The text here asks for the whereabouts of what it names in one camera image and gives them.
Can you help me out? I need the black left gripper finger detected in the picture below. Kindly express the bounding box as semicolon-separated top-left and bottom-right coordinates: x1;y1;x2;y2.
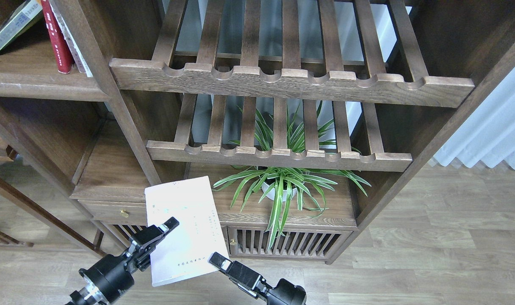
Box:
128;217;179;272

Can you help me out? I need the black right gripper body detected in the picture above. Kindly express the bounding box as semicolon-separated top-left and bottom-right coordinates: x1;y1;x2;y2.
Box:
265;279;307;305

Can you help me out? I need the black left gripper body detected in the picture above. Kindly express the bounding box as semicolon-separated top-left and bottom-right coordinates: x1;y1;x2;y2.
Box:
79;252;134;303

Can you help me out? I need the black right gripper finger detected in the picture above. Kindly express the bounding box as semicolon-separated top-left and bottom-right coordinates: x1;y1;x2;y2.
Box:
208;252;269;301

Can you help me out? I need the lavender white paperback book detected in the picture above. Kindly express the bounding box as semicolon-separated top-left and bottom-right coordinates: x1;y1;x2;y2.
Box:
144;176;229;286

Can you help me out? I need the red paperback book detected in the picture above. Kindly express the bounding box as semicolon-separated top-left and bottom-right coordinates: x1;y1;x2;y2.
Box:
39;0;74;75

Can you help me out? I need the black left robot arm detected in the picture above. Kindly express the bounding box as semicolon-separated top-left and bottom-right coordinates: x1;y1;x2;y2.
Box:
68;217;179;305

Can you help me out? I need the green spider plant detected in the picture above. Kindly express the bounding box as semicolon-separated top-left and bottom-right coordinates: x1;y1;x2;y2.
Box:
213;110;371;250

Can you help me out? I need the white plant pot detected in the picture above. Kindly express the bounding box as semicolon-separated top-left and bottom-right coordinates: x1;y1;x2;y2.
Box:
261;178;309;202

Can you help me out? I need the dark wooden bookshelf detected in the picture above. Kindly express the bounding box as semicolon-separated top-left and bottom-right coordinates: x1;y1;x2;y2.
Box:
0;0;515;264

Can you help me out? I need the upright white book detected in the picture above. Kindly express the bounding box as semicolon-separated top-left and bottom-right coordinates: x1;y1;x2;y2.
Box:
51;0;93;78

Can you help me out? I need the upright brown-spined book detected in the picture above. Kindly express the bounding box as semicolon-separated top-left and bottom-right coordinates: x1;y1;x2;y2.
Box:
49;0;92;77

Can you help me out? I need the white pleated curtain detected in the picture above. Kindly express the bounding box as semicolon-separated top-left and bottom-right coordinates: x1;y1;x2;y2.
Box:
432;67;515;170

